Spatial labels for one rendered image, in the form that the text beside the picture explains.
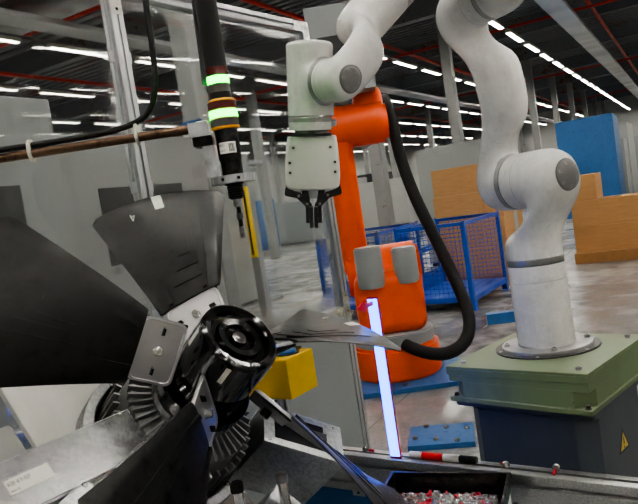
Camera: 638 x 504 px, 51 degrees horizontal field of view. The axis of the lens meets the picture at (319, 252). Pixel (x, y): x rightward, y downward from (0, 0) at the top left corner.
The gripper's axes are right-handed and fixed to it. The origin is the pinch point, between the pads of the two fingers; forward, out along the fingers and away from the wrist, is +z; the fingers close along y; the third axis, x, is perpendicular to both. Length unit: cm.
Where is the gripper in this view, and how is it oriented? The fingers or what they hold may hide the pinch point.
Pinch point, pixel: (313, 216)
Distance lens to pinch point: 126.2
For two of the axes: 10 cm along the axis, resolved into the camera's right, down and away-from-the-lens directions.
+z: 0.3, 9.8, 2.0
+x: 0.0, 2.0, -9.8
